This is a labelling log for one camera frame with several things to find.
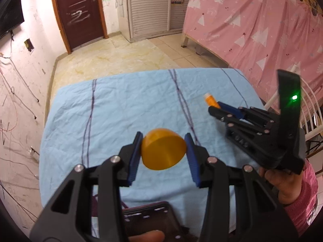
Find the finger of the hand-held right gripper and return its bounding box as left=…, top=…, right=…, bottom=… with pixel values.
left=208, top=106, right=269, bottom=137
left=217, top=102, right=278, bottom=127

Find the orange tube with white cap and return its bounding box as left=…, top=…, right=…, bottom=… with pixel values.
left=204, top=93, right=221, bottom=109

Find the person's left hand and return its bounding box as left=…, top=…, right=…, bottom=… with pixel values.
left=129, top=230, right=166, bottom=242

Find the pink tree-print curtain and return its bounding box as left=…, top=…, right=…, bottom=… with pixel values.
left=182, top=0, right=323, bottom=121

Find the white chair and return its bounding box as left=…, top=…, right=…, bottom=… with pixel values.
left=264, top=64, right=323, bottom=154

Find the white louvered wardrobe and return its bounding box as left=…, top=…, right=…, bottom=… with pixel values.
left=125, top=0, right=197, bottom=42

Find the light blue striped sheet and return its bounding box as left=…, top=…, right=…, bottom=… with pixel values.
left=40, top=68, right=265, bottom=242

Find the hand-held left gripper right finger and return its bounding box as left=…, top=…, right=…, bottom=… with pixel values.
left=184, top=132, right=299, bottom=242

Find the yellow round container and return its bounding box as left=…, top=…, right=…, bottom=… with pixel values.
left=141, top=128, right=188, bottom=170

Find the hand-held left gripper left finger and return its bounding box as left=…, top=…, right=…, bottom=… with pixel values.
left=30, top=131, right=144, bottom=242

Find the dark brown door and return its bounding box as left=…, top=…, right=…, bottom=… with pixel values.
left=49, top=0, right=109, bottom=54

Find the black wall television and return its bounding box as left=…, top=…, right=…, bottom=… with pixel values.
left=0, top=0, right=25, bottom=39

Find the person's right hand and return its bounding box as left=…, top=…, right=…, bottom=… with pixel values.
left=259, top=168, right=303, bottom=206

